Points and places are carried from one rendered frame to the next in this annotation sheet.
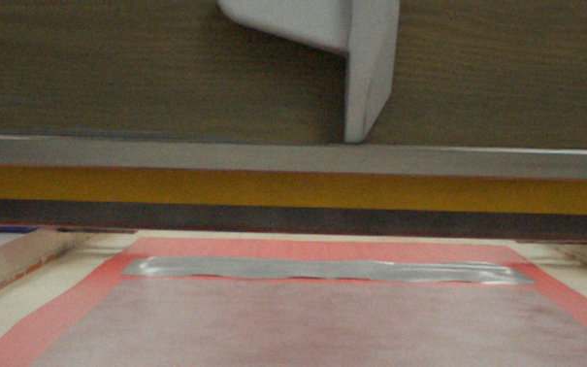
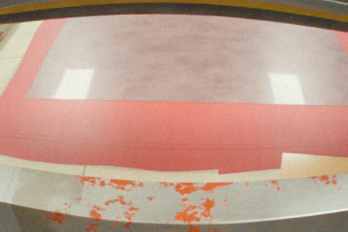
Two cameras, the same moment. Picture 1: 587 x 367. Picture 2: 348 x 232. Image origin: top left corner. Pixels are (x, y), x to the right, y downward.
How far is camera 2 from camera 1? 0.10 m
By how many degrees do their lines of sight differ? 27
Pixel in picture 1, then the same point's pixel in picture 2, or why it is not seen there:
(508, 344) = (297, 40)
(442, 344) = (266, 38)
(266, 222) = (165, 10)
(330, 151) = not seen: outside the picture
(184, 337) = (120, 32)
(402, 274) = not seen: outside the picture
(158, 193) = not seen: outside the picture
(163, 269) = not seen: outside the picture
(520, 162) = not seen: outside the picture
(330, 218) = (200, 8)
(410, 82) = not seen: outside the picture
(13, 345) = (36, 46)
